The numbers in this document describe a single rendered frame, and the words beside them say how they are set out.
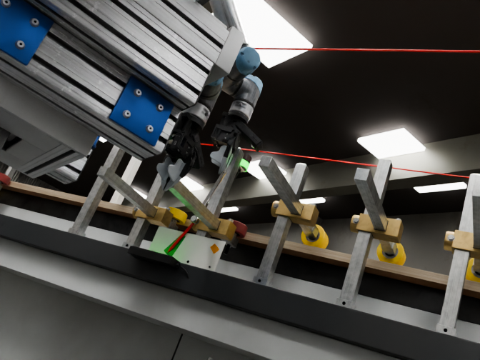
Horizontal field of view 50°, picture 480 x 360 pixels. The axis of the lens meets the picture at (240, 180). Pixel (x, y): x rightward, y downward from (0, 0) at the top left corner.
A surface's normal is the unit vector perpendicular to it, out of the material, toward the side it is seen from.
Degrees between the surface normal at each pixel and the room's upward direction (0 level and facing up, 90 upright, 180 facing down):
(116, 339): 90
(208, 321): 90
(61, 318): 90
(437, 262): 90
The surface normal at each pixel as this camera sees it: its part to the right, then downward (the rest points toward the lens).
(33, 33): 0.58, -0.11
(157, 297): -0.37, -0.48
